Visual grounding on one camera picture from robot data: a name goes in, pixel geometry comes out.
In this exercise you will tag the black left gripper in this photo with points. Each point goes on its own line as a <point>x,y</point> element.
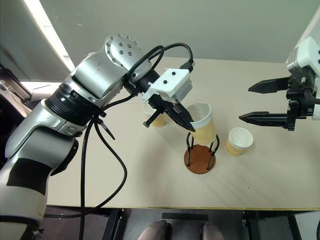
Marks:
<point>157,103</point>

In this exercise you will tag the dark rounded shape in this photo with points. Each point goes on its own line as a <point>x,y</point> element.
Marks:
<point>156,231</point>
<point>211,232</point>

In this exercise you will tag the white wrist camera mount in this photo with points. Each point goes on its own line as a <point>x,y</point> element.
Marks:
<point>308,55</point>
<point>175,82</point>

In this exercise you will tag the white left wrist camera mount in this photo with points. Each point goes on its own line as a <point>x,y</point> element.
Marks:
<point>175,82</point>

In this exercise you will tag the white box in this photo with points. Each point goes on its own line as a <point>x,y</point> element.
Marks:
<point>308,226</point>

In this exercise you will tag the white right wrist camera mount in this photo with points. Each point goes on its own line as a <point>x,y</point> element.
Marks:
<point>308,55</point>

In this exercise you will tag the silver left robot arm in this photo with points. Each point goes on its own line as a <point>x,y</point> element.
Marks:
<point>100,75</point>

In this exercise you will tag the black metal table leg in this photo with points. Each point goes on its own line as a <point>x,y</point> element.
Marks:
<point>112,225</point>
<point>250,226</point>

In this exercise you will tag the ribbed brown paper cup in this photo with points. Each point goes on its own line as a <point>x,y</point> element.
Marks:
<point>158,122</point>
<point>237,147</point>
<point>205,130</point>

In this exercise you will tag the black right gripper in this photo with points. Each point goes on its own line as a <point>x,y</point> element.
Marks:
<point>300,100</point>

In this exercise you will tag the white flat board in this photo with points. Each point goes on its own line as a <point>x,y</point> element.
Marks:
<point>40,91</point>

